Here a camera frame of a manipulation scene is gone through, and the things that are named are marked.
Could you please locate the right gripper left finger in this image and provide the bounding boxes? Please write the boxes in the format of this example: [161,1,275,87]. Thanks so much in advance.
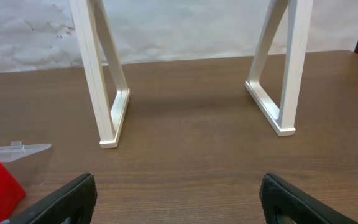
[0,172,98,224]

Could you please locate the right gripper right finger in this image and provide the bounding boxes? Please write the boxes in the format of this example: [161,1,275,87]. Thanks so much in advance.
[259,172,358,224]

